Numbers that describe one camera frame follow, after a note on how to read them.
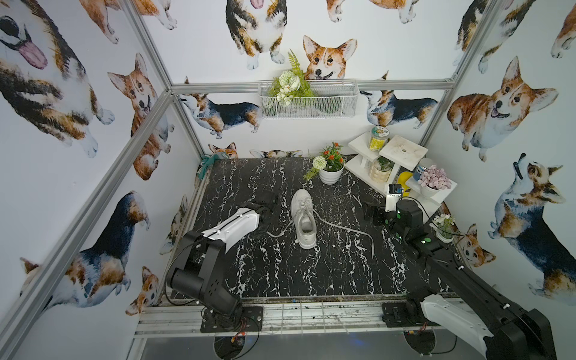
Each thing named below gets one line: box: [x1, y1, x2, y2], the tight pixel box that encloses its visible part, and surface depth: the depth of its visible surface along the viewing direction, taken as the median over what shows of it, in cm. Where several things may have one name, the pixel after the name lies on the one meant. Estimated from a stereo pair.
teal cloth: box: [198, 153, 220, 180], surface depth 123 cm
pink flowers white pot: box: [417, 165, 453, 198], surface depth 82 cm
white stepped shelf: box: [345, 131, 458, 223], surface depth 96 cm
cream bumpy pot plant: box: [369, 156, 395, 183], surface depth 109 cm
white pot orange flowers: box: [303, 141, 345, 186], surface depth 105 cm
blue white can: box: [412, 157, 434, 182], surface depth 90 cm
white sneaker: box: [290, 188, 318, 250], surface depth 92 cm
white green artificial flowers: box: [267, 48, 315, 108], surface depth 82 cm
